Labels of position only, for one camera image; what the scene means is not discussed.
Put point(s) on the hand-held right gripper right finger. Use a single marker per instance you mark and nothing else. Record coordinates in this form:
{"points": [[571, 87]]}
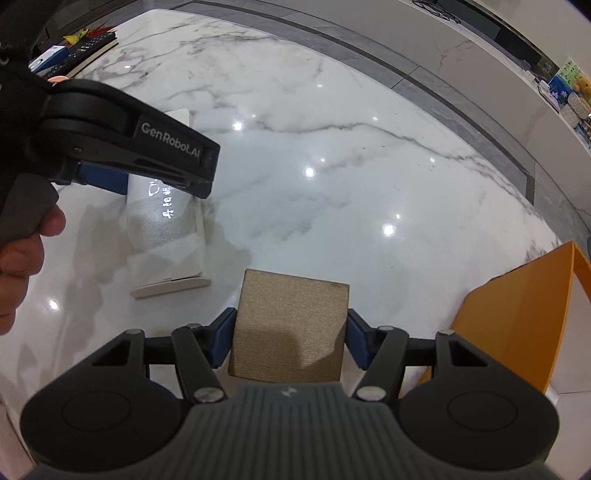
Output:
{"points": [[359, 340]]}

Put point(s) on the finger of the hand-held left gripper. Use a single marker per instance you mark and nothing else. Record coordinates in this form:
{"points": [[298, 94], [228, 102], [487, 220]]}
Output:
{"points": [[106, 180]]}

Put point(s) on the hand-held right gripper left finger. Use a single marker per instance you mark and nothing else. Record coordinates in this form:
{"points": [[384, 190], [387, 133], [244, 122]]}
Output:
{"points": [[222, 339]]}

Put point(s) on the gold textured box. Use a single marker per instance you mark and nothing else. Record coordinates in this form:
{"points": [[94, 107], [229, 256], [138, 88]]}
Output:
{"points": [[286, 323]]}

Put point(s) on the white long box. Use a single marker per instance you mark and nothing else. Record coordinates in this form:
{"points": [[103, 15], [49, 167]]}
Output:
{"points": [[166, 230]]}

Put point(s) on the orange cardboard shoe box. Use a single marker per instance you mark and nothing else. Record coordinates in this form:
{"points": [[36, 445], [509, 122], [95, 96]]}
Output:
{"points": [[517, 323]]}

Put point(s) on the person's left hand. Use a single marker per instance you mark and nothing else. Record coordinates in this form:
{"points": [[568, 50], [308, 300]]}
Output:
{"points": [[18, 267]]}

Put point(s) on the black remote control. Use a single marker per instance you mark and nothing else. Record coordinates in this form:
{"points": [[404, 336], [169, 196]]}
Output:
{"points": [[104, 53], [90, 46]]}

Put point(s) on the blue white small box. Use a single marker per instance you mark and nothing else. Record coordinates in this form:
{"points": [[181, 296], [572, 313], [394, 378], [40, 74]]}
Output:
{"points": [[46, 60]]}

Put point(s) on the red yellow paper craft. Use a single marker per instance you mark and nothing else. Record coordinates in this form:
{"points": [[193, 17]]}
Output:
{"points": [[87, 33]]}

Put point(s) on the marble tv console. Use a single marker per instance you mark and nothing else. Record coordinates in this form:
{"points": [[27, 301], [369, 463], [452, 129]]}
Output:
{"points": [[461, 37]]}

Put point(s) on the small teddy bear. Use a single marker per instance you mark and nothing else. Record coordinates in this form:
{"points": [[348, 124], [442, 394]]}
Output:
{"points": [[582, 86]]}

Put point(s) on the green picture card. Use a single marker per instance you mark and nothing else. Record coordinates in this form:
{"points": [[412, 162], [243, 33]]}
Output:
{"points": [[569, 70]]}

